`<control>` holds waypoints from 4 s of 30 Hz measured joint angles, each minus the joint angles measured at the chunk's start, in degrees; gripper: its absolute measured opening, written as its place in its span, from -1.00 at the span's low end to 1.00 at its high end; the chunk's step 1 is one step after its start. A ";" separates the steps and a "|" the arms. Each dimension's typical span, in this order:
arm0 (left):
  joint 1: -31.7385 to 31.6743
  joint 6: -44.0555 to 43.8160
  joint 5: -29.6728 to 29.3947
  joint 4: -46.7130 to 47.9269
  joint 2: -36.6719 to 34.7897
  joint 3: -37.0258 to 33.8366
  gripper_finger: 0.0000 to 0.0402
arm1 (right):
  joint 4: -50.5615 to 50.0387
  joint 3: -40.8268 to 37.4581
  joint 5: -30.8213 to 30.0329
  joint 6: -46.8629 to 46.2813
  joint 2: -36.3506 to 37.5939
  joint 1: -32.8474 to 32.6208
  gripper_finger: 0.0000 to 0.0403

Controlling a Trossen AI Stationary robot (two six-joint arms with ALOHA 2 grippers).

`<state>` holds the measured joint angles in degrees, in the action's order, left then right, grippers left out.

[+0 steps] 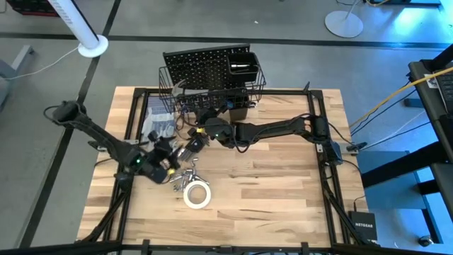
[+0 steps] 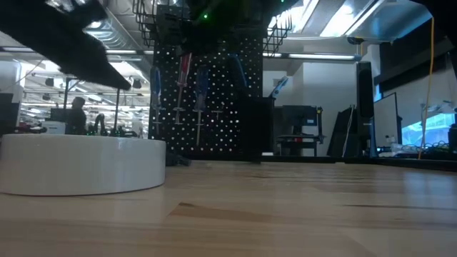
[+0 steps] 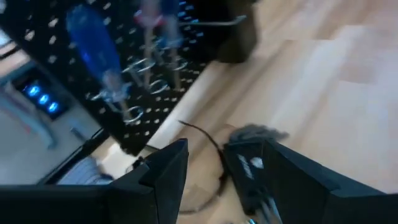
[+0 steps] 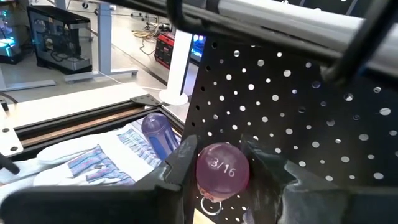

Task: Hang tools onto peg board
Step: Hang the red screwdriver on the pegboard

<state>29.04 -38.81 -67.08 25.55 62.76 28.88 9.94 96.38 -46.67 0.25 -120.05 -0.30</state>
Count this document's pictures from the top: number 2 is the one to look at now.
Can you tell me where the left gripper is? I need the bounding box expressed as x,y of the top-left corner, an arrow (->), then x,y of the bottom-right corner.
0,0 -> 132,91

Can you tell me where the blue handled screwdriver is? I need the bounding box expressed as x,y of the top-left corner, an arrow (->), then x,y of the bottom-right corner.
194,66 -> 211,146
150,66 -> 164,136

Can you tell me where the red handled screwdriver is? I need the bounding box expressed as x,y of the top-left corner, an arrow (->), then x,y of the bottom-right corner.
174,52 -> 193,125

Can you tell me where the black and blue screwdriver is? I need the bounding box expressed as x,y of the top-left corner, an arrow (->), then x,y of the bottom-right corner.
228,53 -> 248,99

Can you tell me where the black peg board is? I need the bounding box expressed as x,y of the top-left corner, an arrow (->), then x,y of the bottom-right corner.
148,34 -> 264,161

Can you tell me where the white board panel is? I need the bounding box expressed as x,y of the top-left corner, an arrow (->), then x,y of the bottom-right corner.
373,91 -> 403,158

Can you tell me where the long ceiling light strip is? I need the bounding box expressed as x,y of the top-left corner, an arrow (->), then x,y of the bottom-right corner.
0,46 -> 154,56
263,52 -> 362,61

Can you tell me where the person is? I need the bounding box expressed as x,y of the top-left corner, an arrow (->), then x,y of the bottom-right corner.
67,96 -> 89,136

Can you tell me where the white appliance box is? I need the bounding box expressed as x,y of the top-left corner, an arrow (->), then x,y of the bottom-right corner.
41,121 -> 67,135

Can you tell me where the black monitor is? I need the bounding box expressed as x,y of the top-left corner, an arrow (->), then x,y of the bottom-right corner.
0,92 -> 19,126

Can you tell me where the black bin box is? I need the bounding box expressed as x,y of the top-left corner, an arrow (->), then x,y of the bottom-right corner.
238,96 -> 276,164

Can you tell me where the black desk with monitor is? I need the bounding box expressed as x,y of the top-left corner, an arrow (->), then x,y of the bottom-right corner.
276,105 -> 326,157

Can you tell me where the leaning black panel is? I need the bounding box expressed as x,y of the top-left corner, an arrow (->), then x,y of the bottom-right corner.
326,105 -> 358,158

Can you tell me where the black pillar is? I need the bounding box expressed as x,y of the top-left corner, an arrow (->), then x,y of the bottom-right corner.
356,61 -> 375,158

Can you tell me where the blue lit screen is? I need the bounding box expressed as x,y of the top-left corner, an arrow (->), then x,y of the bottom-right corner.
401,112 -> 457,147

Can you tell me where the black frame stand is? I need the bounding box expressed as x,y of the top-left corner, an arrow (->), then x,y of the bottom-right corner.
63,76 -> 122,138

